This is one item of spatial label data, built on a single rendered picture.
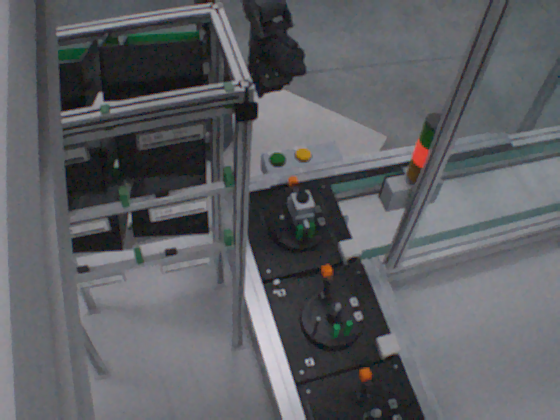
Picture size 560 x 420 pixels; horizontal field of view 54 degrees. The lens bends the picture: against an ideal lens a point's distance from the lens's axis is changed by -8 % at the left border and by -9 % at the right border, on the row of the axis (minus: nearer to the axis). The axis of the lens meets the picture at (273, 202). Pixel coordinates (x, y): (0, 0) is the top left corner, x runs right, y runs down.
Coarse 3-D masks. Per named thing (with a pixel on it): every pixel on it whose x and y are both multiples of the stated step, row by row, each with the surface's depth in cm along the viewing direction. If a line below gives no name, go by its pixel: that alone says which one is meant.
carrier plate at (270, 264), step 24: (264, 192) 147; (288, 192) 147; (312, 192) 148; (264, 216) 143; (336, 216) 144; (264, 240) 139; (336, 240) 140; (264, 264) 135; (288, 264) 135; (312, 264) 136; (336, 264) 137
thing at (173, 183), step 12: (132, 180) 100; (144, 180) 115; (156, 180) 116; (168, 180) 116; (180, 180) 116; (192, 180) 116; (204, 180) 116; (132, 192) 97; (144, 192) 111; (168, 204) 96; (132, 216) 96; (144, 216) 96; (180, 216) 97; (192, 216) 97; (204, 216) 97; (132, 228) 97; (144, 228) 97; (156, 228) 97; (168, 228) 98; (180, 228) 98; (192, 228) 98; (204, 228) 99
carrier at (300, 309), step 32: (288, 288) 132; (320, 288) 132; (352, 288) 133; (288, 320) 127; (320, 320) 125; (352, 320) 126; (384, 320) 128; (288, 352) 123; (320, 352) 123; (352, 352) 123; (384, 352) 121
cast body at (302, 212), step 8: (296, 192) 133; (304, 192) 132; (288, 200) 136; (296, 200) 132; (304, 200) 131; (312, 200) 132; (296, 208) 131; (304, 208) 131; (312, 208) 132; (296, 216) 133; (304, 216) 133; (312, 216) 133; (296, 224) 134; (304, 224) 133
